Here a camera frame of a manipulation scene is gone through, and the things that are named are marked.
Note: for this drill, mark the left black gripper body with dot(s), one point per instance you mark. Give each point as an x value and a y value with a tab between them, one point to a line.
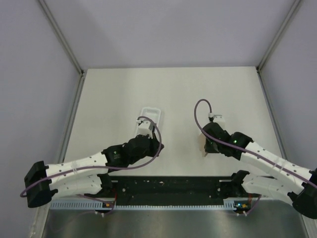
151	150

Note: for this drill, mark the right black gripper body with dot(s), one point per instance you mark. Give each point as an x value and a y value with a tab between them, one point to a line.
212	147

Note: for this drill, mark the beige card holder wallet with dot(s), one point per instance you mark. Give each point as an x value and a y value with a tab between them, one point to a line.
201	144

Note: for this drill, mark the clear plastic card tray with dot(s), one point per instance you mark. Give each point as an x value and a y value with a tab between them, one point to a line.
145	121

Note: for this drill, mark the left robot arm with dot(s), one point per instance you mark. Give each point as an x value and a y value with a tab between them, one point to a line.
44	183

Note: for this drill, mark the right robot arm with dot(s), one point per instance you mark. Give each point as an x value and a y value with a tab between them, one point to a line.
288	182

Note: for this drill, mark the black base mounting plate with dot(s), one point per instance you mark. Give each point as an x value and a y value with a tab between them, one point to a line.
171	191

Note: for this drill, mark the right aluminium frame post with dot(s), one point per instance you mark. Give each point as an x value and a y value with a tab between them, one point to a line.
296	5

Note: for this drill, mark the aluminium frame post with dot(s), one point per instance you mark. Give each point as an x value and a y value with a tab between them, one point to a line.
60	36
296	5

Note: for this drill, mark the left aluminium frame post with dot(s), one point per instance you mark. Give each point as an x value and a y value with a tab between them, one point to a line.
60	36

